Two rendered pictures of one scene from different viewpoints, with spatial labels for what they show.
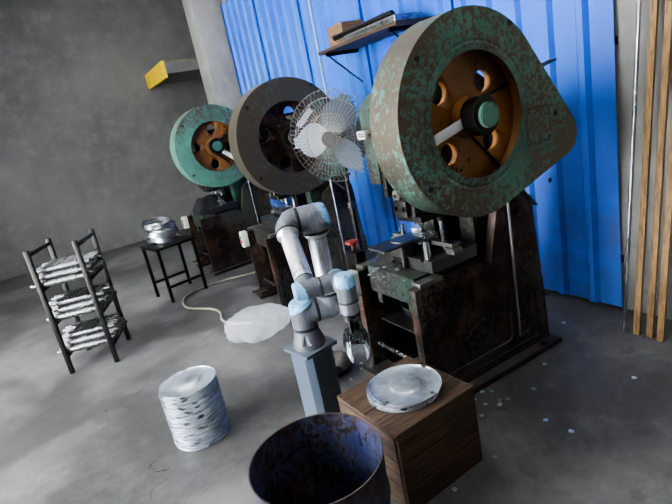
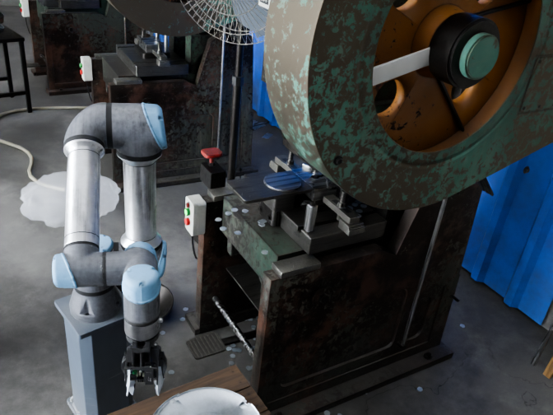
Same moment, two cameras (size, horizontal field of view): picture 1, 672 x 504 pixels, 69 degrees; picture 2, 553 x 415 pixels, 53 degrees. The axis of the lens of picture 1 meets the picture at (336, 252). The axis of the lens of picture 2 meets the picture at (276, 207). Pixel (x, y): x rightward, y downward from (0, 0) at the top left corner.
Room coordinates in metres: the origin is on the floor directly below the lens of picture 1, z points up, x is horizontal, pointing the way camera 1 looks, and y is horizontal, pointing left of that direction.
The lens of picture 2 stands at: (0.77, -0.18, 1.60)
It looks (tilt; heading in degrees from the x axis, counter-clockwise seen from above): 30 degrees down; 355
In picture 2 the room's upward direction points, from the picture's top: 7 degrees clockwise
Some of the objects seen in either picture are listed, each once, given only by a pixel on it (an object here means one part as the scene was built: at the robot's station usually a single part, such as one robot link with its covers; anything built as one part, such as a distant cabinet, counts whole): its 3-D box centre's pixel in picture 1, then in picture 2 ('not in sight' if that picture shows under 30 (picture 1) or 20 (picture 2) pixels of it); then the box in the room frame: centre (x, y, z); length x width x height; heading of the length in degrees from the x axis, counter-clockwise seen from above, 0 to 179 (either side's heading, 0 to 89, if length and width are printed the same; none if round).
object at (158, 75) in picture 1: (184, 70); not in sight; (8.03, 1.72, 2.44); 1.25 x 0.92 x 0.27; 28
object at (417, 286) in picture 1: (487, 293); (378, 291); (2.25, -0.70, 0.45); 0.92 x 0.12 x 0.90; 118
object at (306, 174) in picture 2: (421, 236); (313, 183); (2.42, -0.45, 0.76); 0.15 x 0.09 x 0.05; 28
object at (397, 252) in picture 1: (397, 254); (267, 201); (2.34, -0.30, 0.72); 0.25 x 0.14 x 0.14; 118
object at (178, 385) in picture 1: (187, 381); not in sight; (2.24, 0.87, 0.31); 0.29 x 0.29 x 0.01
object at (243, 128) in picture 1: (319, 186); (208, 25); (4.12, 0.03, 0.87); 1.53 x 0.99 x 1.74; 116
